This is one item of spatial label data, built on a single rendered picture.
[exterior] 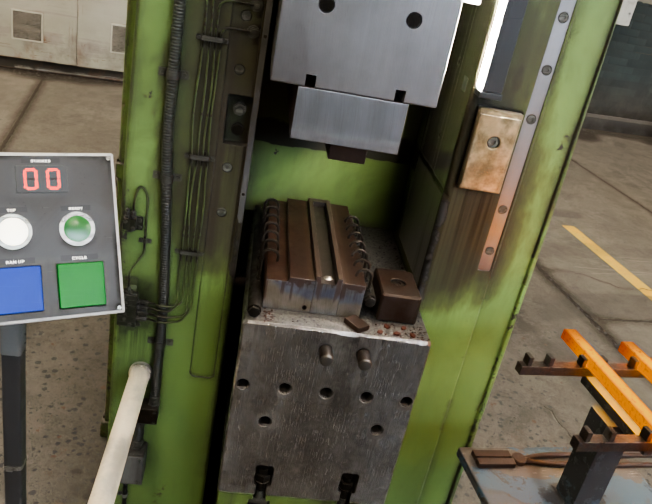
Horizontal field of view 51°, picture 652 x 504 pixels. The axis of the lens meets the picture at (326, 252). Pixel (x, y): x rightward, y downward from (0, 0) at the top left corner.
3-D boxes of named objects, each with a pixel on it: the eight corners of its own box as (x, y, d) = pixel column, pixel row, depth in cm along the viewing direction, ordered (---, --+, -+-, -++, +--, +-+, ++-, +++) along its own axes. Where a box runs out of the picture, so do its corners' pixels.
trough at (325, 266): (341, 285, 138) (343, 279, 137) (315, 282, 137) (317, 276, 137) (328, 205, 175) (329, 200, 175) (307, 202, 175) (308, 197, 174)
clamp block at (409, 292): (415, 325, 143) (423, 299, 140) (375, 320, 142) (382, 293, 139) (406, 297, 154) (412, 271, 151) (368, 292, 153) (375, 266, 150)
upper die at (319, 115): (397, 155, 126) (409, 104, 122) (289, 138, 124) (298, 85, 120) (370, 99, 164) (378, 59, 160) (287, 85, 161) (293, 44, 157)
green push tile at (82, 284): (106, 304, 118) (103, 260, 118) (60, 309, 114) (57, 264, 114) (104, 304, 119) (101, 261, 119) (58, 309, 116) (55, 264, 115)
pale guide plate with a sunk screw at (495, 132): (499, 194, 144) (524, 115, 137) (458, 188, 143) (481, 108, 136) (496, 190, 146) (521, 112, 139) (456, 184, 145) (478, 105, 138)
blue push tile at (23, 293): (44, 310, 113) (41, 265, 113) (-7, 315, 109) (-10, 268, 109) (42, 310, 114) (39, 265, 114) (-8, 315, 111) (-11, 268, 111)
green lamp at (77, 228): (88, 246, 117) (89, 222, 115) (60, 242, 116) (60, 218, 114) (93, 238, 119) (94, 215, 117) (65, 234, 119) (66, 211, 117)
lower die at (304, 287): (358, 318, 141) (367, 282, 138) (261, 306, 139) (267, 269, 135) (342, 233, 179) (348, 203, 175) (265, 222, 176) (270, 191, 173)
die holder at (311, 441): (384, 506, 157) (432, 343, 138) (217, 491, 152) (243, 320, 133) (358, 362, 207) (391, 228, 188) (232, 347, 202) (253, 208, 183)
